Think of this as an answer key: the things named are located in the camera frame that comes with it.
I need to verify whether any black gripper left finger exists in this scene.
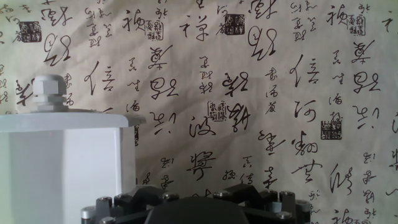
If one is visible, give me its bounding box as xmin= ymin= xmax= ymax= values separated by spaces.
xmin=80 ymin=185 xmax=181 ymax=224

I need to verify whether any beige calligraphy print cloth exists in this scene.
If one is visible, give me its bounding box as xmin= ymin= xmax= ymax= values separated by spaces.
xmin=0 ymin=0 xmax=398 ymax=224

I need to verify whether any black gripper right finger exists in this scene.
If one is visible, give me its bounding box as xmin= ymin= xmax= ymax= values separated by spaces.
xmin=213 ymin=183 xmax=312 ymax=224

